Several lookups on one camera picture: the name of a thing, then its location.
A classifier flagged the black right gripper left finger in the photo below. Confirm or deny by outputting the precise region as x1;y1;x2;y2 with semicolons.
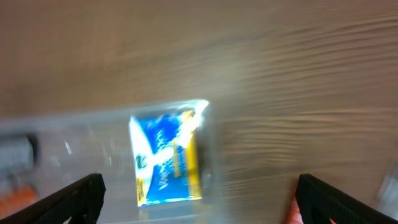
1;173;106;224

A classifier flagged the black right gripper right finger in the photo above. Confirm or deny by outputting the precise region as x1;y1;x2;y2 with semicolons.
295;174;397;224

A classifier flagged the orange tube white cap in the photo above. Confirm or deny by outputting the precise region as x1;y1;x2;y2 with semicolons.
1;185;37;214

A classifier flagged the black bottle white cap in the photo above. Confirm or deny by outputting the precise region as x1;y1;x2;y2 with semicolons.
1;135;39;179

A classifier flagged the blue VapoDrops box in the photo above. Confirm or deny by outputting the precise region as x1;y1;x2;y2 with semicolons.
129;100;209;207

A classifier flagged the red medicine box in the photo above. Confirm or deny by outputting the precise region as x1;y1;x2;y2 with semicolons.
284;186;336;224

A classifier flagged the white Hansaplast plaster box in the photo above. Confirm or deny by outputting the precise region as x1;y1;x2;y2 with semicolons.
377;161;398;220

